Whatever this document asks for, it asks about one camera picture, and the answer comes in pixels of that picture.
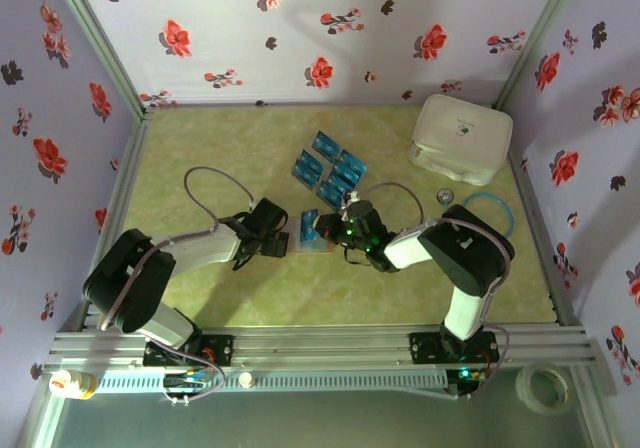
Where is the clear tape roll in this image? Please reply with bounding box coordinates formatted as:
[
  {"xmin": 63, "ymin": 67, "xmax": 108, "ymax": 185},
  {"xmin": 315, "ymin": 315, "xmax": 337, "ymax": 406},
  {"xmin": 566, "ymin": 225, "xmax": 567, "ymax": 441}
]
[{"xmin": 514, "ymin": 361, "xmax": 576, "ymax": 417}]

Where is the blue tube stethoscope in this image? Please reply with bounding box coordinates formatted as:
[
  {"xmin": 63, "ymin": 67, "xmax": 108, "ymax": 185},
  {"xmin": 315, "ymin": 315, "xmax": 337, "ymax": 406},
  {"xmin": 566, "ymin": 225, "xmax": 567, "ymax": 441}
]
[{"xmin": 435, "ymin": 187, "xmax": 515, "ymax": 242}]

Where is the aluminium side rail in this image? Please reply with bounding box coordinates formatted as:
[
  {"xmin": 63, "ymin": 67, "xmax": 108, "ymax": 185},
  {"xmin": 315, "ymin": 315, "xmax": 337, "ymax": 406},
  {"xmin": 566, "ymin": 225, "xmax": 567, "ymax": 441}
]
[
  {"xmin": 82, "ymin": 110, "xmax": 154, "ymax": 329},
  {"xmin": 507, "ymin": 147, "xmax": 586, "ymax": 327}
]

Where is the white zip pouch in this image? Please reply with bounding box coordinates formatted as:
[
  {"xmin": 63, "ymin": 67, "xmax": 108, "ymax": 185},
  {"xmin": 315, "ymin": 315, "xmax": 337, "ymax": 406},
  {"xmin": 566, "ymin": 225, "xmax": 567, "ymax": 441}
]
[{"xmin": 407, "ymin": 92, "xmax": 515, "ymax": 188}]

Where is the perforated grey cable tray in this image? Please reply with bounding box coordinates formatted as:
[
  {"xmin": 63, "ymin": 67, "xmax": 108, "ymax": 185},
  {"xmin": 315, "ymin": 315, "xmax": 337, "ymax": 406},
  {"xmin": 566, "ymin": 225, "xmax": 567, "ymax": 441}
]
[{"xmin": 97, "ymin": 370, "xmax": 449, "ymax": 394}]

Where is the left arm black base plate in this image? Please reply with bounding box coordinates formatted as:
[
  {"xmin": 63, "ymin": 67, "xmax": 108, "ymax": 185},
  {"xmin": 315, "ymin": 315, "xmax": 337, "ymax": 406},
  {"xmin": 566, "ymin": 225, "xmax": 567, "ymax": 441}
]
[{"xmin": 143, "ymin": 334, "xmax": 235, "ymax": 368}]

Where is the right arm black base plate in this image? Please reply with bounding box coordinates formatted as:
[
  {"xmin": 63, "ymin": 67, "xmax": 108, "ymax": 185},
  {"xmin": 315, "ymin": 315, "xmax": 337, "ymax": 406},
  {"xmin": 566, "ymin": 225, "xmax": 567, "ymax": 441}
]
[{"xmin": 408, "ymin": 331, "xmax": 501, "ymax": 365}]

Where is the tan leather card holder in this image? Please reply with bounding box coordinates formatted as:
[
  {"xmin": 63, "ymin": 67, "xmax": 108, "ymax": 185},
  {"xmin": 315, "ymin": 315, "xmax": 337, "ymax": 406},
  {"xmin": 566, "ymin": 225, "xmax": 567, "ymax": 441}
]
[{"xmin": 287, "ymin": 211, "xmax": 335, "ymax": 258}]

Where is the blue VIP card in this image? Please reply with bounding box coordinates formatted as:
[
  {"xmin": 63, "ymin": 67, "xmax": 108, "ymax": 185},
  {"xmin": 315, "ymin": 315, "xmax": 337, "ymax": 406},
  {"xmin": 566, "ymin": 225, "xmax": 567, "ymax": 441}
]
[
  {"xmin": 317, "ymin": 180, "xmax": 349, "ymax": 205},
  {"xmin": 329, "ymin": 160, "xmax": 362, "ymax": 185},
  {"xmin": 301, "ymin": 209, "xmax": 321, "ymax": 243},
  {"xmin": 310, "ymin": 131, "xmax": 342, "ymax": 159},
  {"xmin": 335, "ymin": 149, "xmax": 368, "ymax": 174},
  {"xmin": 298, "ymin": 149, "xmax": 325, "ymax": 175},
  {"xmin": 291, "ymin": 159, "xmax": 320, "ymax": 189}
]

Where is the aluminium mounting rail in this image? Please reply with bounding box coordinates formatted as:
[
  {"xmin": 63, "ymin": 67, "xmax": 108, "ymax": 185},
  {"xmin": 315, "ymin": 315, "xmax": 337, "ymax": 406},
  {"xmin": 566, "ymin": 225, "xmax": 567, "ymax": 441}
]
[{"xmin": 43, "ymin": 323, "xmax": 599, "ymax": 372}]

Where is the white bottle yellow cap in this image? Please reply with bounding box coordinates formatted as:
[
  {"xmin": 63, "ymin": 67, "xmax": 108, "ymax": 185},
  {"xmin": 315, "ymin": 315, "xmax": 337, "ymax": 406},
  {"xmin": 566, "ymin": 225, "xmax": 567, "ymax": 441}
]
[{"xmin": 48, "ymin": 369, "xmax": 99, "ymax": 402}]

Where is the aluminium frame leg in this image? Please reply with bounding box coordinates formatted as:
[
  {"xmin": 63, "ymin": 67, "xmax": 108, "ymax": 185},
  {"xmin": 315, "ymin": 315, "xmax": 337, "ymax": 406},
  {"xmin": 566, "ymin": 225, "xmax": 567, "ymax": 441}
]
[
  {"xmin": 14, "ymin": 392, "xmax": 66, "ymax": 448},
  {"xmin": 569, "ymin": 367, "xmax": 619, "ymax": 448}
]

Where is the aluminium corner post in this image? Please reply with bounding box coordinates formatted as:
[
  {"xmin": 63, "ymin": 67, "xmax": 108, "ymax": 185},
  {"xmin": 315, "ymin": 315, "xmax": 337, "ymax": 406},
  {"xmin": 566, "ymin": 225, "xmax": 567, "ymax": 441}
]
[
  {"xmin": 47, "ymin": 0, "xmax": 151, "ymax": 119},
  {"xmin": 492, "ymin": 0, "xmax": 584, "ymax": 112}
]

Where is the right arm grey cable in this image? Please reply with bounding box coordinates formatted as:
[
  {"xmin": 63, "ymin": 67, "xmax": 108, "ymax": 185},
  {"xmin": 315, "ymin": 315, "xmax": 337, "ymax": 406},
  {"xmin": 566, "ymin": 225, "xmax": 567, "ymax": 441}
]
[{"xmin": 349, "ymin": 182, "xmax": 516, "ymax": 402}]

